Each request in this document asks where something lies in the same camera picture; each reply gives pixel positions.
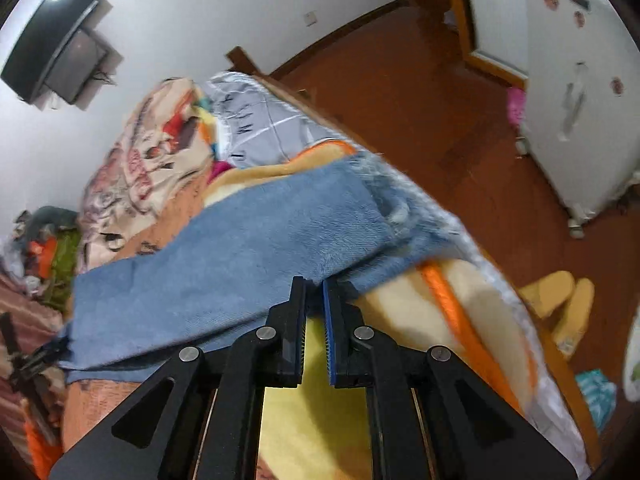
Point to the white refrigerator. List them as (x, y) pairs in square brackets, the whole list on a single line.
[(575, 110)]

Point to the cream orange fleece blanket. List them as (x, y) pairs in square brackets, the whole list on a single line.
[(480, 320)]

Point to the orange box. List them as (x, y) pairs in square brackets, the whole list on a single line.
[(42, 255)]

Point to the teal patterned bag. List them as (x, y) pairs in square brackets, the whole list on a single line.
[(597, 400)]

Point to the yellow slipper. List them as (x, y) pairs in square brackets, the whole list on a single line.
[(547, 290), (575, 315)]

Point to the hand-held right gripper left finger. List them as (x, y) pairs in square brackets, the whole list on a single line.
[(296, 332)]

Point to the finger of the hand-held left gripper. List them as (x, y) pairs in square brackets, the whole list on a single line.
[(40, 358)]

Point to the grey plush toy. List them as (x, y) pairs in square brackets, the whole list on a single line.
[(55, 217)]

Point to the small black wall monitor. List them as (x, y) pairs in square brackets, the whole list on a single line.
[(77, 65)]

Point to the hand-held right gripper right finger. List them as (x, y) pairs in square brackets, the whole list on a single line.
[(331, 340)]

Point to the pink bag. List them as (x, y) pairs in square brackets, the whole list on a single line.
[(516, 107)]

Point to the black wall television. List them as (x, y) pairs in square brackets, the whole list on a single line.
[(40, 40)]

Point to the white green plastic bag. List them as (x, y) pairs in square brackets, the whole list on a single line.
[(633, 360)]

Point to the striped maroon curtain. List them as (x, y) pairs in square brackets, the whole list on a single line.
[(25, 305)]

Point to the white wall socket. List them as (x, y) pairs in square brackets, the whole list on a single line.
[(310, 19)]

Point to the wooden door frame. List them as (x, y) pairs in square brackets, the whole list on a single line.
[(462, 20)]

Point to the blue denim pants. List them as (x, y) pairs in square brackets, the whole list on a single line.
[(225, 260)]

